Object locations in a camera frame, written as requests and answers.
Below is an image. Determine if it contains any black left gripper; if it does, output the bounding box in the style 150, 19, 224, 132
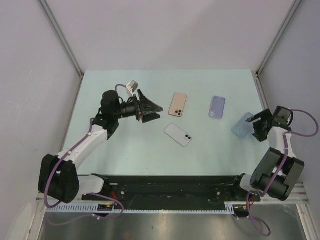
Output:
113, 90, 163, 124

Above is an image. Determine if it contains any light blue phone case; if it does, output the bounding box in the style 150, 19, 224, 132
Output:
231, 112, 254, 139

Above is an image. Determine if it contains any gold smartphone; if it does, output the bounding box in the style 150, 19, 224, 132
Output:
168, 92, 188, 117

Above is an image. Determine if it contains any lilac smartphone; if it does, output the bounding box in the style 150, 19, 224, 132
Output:
164, 123, 192, 147

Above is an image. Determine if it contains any lilac phone case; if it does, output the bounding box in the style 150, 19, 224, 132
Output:
208, 96, 226, 120

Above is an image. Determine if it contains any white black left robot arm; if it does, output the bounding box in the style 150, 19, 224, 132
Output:
38, 89, 164, 209

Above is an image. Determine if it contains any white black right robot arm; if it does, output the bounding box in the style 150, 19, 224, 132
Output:
230, 106, 305, 201

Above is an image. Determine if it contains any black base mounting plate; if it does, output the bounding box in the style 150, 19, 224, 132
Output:
94, 174, 248, 202

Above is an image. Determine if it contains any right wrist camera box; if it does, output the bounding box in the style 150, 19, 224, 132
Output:
272, 106, 294, 126

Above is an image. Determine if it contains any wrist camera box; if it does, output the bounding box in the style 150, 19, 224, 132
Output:
126, 80, 138, 97
272, 106, 294, 126

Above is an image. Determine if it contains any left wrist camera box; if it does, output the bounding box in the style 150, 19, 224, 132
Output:
126, 80, 138, 97

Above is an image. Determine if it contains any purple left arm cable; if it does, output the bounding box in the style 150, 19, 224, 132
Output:
43, 83, 131, 223

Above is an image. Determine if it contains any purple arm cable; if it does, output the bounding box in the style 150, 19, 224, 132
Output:
246, 108, 320, 237
43, 83, 131, 223

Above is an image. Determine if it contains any aluminium front rail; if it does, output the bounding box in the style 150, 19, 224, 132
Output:
36, 182, 307, 206

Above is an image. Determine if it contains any white slotted cable duct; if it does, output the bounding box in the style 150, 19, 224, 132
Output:
46, 203, 235, 215

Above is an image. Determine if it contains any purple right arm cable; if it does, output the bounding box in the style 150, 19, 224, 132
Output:
246, 108, 320, 237

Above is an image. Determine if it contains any left aluminium corner post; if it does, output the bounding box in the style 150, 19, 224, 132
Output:
37, 0, 84, 80

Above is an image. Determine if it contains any aluminium corner post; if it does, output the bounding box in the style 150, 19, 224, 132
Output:
255, 0, 304, 78
37, 0, 84, 80

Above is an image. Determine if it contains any right aluminium corner post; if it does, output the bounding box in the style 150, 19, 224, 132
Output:
255, 0, 304, 78

